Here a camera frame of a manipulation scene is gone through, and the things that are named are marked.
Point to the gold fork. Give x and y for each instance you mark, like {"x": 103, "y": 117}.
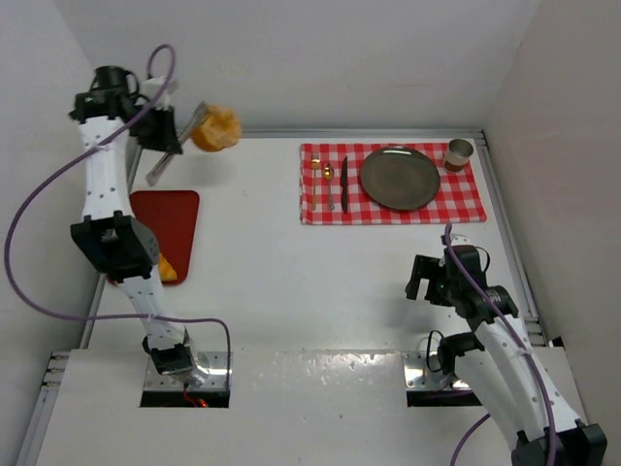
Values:
{"x": 315, "y": 165}

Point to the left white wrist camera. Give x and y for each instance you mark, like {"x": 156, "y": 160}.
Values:
{"x": 151, "y": 87}

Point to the round orange bread bun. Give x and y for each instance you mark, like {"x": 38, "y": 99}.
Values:
{"x": 220, "y": 129}

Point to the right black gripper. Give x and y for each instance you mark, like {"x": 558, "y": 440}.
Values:
{"x": 420, "y": 276}

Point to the red tray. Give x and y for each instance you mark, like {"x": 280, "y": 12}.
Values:
{"x": 172, "y": 216}

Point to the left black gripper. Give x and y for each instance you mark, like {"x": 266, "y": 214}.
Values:
{"x": 162, "y": 132}

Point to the orange croissant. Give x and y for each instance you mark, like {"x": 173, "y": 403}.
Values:
{"x": 166, "y": 271}

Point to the metal tongs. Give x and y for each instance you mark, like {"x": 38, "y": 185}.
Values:
{"x": 154, "y": 175}

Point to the black knife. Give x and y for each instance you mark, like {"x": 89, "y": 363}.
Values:
{"x": 344, "y": 185}

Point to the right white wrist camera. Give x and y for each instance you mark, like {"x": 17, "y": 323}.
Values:
{"x": 455, "y": 240}

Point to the dark round plate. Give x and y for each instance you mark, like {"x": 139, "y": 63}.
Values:
{"x": 400, "y": 178}

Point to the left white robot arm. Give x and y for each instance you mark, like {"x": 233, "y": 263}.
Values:
{"x": 116, "y": 244}

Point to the iridescent spoon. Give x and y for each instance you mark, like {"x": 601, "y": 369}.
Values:
{"x": 328, "y": 173}

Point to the metal cup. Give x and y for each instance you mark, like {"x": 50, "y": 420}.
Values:
{"x": 457, "y": 155}

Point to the red white checkered cloth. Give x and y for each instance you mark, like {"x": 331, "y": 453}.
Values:
{"x": 458, "y": 200}

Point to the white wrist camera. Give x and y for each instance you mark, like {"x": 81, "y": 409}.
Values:
{"x": 151, "y": 87}
{"x": 455, "y": 240}

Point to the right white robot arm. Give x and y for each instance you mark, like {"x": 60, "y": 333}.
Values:
{"x": 497, "y": 361}

